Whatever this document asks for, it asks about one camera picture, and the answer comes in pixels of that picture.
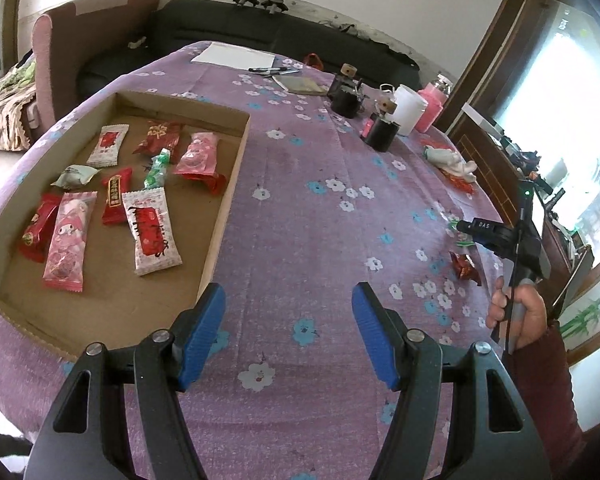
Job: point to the pink rabbit print snack packet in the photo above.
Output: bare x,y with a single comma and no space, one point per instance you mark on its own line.
70,242
197,160

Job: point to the white flat box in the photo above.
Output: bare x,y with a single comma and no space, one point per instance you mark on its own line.
482,117

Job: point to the white and red snack packet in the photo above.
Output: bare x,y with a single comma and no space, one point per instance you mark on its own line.
152,230
107,145

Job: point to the person's right forearm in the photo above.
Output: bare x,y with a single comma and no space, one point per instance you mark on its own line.
545,390

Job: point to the black sofa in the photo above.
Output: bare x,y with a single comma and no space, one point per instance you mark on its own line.
280,30

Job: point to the bright red snack packet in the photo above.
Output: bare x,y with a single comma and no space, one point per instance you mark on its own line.
39,227

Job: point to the brown notebook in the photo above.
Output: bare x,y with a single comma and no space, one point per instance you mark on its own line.
302,85

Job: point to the bamboo picture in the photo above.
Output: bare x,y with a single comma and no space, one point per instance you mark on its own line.
592,325

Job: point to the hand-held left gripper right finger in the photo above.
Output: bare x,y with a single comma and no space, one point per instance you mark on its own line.
375,337

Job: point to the pale green snack packet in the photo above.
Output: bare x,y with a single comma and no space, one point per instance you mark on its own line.
75,176

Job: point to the white paper sheet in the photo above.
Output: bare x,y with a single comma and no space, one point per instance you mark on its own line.
232,55

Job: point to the small red object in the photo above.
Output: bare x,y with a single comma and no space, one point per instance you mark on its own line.
314,60

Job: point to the green candy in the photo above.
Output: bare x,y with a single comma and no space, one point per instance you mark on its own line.
157,170

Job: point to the black device with wooden spool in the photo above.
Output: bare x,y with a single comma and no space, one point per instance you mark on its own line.
381,127
346,95

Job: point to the red packet with round emblem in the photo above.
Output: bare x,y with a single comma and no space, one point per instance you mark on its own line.
116,195

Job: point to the white socks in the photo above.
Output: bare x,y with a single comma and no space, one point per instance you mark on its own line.
452,160

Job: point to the white mug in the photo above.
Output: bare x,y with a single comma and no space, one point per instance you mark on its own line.
409,110

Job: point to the dark red foil snack packet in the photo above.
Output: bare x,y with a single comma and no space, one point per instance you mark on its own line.
157,137
465,267

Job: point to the brown armchair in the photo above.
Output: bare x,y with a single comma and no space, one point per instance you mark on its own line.
65,45

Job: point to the person's right hand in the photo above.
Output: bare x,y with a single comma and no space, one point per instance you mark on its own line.
535,310

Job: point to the clear zip bag green strip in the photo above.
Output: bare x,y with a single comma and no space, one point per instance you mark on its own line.
464,242

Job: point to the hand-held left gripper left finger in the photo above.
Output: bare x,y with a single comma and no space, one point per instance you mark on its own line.
202,332

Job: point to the shallow cardboard box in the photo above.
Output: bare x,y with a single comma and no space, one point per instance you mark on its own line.
105,270

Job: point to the wooden cabinet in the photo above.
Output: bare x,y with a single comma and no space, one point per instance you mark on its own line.
485,170

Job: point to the orange-red plastic wrapper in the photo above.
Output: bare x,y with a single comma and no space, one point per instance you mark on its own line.
457,182

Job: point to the patterned blanket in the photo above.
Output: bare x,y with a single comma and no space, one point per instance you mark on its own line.
5,105

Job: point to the black pen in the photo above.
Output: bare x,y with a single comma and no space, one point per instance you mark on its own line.
270,70

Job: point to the bright window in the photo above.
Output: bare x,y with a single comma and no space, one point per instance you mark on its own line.
570,110

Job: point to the pink lidded jar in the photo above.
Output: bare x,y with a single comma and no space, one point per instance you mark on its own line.
434,105

